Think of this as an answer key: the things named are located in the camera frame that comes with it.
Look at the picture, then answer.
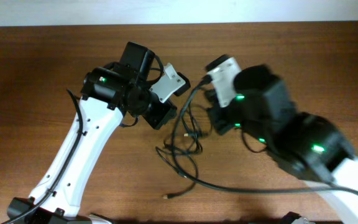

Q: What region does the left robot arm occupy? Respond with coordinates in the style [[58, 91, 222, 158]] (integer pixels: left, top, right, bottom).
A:
[[7, 42, 188, 223]]

